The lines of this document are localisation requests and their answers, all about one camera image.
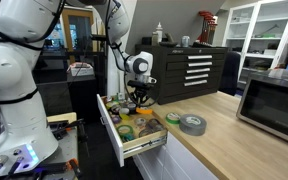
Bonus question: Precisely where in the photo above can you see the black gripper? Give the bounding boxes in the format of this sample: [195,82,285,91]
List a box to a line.
[127,80,157,107]

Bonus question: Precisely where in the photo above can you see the orange masking tape roll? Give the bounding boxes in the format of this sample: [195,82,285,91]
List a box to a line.
[136,107,153,114]

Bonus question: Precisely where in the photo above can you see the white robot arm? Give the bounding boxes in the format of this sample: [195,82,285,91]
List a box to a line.
[0,0,155,165]

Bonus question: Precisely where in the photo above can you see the robot base table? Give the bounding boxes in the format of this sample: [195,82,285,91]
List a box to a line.
[0,112,82,180]

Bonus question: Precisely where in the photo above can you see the clear packing tape roll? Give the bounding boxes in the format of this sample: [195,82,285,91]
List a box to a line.
[134,118,147,127]

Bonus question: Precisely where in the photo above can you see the thin grey tape roll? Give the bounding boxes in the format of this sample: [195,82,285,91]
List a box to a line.
[147,119,165,132]

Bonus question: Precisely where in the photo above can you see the open wooden drawer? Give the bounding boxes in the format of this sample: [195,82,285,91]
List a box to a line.
[97,95,167,167]

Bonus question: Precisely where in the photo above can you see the purple tape roll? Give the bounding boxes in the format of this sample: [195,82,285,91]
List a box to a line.
[111,115,121,124]

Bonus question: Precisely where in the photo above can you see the green tape roll on counter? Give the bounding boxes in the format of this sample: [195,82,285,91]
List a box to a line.
[166,112,180,124]

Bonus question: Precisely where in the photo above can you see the green tape roll in drawer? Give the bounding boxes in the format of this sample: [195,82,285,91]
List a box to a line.
[116,125,134,142]

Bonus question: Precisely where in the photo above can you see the black tool chest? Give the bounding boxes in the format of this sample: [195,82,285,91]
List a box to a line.
[135,45,227,105]

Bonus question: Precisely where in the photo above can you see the white squeeze bottle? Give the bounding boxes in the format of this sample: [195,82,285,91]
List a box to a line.
[155,22,163,42]

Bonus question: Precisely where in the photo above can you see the metal can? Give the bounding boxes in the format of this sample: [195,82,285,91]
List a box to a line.
[181,36,190,48]

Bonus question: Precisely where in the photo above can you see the white cabinet drawers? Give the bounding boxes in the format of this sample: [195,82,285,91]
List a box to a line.
[133,133,218,180]

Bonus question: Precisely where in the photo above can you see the black clamp tool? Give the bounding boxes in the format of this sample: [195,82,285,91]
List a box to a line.
[49,119,86,140]

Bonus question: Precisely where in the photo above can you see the office chair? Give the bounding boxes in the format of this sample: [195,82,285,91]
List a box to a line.
[219,51,240,96]

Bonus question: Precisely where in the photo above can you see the black microwave oven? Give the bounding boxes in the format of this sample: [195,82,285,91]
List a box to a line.
[236,69,288,141]

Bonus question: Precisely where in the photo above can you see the white shelving unit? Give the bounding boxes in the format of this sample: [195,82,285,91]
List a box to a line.
[222,0,288,85]

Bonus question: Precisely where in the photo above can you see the grey duct tape roll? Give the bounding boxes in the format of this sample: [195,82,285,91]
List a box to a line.
[179,114,207,136]

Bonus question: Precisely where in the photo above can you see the red handled clamps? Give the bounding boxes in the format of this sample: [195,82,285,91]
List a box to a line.
[198,11,217,44]

